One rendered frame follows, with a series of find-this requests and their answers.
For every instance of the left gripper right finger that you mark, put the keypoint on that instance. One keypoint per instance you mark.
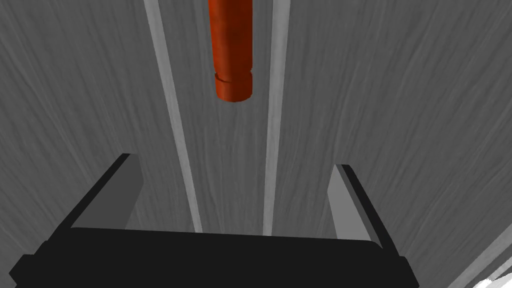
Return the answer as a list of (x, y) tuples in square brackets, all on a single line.
[(352, 208)]

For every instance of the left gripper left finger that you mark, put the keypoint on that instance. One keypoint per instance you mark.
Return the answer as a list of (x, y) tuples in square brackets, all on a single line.
[(108, 196)]

